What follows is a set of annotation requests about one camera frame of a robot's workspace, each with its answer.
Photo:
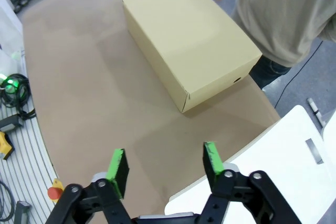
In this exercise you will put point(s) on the grey metal table foot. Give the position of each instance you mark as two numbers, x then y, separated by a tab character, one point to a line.
313	106

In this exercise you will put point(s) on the grey handheld device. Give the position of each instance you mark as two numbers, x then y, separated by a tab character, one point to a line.
22	212

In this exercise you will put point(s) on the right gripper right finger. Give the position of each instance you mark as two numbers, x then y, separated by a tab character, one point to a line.
225	197

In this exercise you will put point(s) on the red emergency stop button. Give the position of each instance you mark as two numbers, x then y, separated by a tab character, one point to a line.
55	192

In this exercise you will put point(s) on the yellow box device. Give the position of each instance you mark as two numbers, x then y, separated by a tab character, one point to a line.
5	146

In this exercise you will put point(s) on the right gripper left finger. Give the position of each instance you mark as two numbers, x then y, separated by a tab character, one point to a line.
105	203

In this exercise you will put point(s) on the grey slatted platform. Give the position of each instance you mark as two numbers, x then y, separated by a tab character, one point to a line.
29	155

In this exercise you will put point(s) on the person in beige sweater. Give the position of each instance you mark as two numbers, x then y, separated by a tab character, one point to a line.
283	11

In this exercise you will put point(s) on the white storage box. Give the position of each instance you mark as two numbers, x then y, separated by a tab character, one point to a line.
275	169

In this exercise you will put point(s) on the brown cardboard shoe box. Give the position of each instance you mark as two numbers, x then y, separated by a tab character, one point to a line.
189	37

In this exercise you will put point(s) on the white table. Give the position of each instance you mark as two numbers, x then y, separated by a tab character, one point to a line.
331	129

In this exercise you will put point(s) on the grey box device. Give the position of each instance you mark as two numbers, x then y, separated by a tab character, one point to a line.
11	123

